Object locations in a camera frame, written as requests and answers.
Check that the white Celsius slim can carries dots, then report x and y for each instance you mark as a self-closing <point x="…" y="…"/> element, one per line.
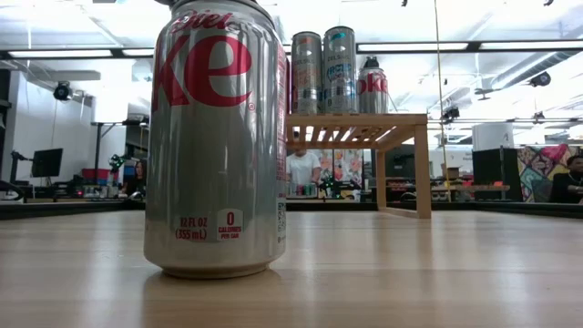
<point x="340" y="73"/>
<point x="307" y="73"/>

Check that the silver Diet Coke can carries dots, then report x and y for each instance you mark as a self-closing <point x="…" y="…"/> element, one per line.
<point x="373" y="91"/>
<point x="214" y="159"/>

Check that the black background robot arm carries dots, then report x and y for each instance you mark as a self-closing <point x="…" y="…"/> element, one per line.
<point x="68" y="187"/>
<point x="332" y="186"/>

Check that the wooden slatted shelf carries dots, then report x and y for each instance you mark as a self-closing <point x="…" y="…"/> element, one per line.
<point x="355" y="120"/>

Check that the person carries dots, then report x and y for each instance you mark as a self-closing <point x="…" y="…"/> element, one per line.
<point x="569" y="182"/>
<point x="303" y="171"/>
<point x="136" y="180"/>

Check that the colourful printed banner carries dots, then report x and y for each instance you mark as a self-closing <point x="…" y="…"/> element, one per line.
<point x="348" y="168"/>

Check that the ceiling light strip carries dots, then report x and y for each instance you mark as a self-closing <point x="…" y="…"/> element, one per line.
<point x="533" y="45"/>
<point x="59" y="54"/>
<point x="410" y="46"/>

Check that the background table black legs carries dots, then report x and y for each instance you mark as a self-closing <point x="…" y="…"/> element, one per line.
<point x="98" y="136"/>

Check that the white box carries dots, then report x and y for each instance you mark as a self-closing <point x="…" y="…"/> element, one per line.
<point x="492" y="136"/>

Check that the black cabinet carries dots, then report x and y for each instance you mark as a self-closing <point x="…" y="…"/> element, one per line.
<point x="494" y="175"/>

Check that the colourful patchwork cloth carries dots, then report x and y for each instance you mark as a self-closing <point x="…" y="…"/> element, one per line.
<point x="535" y="173"/>

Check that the black computer monitor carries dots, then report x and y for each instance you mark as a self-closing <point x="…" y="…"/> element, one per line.
<point x="47" y="162"/>

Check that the small black ceiling camera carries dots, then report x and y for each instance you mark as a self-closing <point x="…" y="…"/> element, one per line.
<point x="451" y="114"/>

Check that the black metal table frame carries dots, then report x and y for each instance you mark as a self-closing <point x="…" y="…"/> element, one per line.
<point x="45" y="209"/>

